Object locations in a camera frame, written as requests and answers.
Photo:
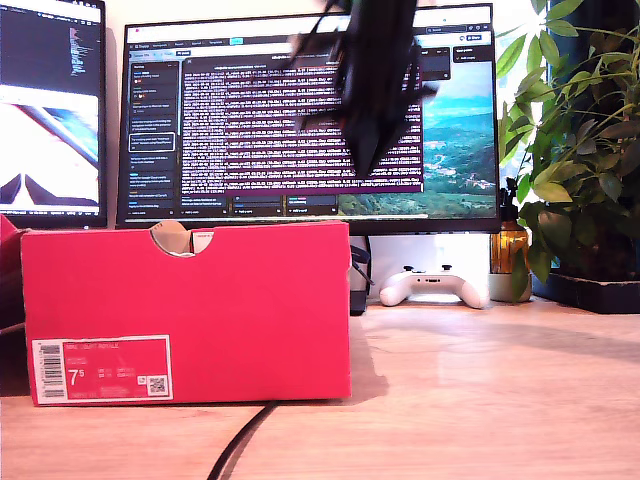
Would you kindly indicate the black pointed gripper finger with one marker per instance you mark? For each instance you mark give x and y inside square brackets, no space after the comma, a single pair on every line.
[385,130]
[361,140]

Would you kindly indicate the red cardboard shoebox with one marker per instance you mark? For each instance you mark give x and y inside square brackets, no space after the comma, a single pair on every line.
[210,310]

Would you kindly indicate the red shoebox lid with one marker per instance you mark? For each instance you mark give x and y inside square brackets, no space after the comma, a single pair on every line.
[6,245]

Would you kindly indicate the wide black computer monitor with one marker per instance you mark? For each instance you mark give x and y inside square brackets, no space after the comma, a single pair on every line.
[225,125]

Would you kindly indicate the grey and black monitor stand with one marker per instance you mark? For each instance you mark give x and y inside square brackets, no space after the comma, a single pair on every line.
[357,302]

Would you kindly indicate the white game controller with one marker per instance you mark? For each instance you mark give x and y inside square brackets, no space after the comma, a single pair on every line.
[430,287]

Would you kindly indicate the amber glass pump bottle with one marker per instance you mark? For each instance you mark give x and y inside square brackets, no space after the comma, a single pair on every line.
[509,247]

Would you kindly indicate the green leafy houseplant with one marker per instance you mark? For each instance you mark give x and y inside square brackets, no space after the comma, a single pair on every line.
[580,150]

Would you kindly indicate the pale green pot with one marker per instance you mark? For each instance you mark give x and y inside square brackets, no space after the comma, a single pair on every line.
[500,289]

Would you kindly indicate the brown cardboard box insert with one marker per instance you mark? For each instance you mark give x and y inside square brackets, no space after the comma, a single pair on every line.
[172,237]

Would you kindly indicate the black monitor showing camera feed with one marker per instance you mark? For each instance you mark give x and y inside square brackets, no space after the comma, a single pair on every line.
[50,60]

